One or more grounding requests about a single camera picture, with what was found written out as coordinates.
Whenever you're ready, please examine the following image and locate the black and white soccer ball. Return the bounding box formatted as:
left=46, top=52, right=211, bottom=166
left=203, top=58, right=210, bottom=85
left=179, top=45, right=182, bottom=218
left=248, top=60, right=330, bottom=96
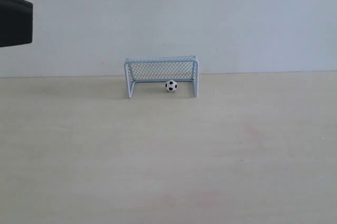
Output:
left=165, top=80, right=177, bottom=92

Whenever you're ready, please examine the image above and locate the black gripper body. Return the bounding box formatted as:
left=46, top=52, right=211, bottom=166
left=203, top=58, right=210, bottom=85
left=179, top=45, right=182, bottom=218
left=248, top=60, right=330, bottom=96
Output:
left=0, top=0, right=33, bottom=47

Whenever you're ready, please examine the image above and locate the white miniature soccer goal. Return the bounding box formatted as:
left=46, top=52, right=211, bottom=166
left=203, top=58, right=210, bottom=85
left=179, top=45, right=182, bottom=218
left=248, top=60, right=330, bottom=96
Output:
left=124, top=55, right=200, bottom=98

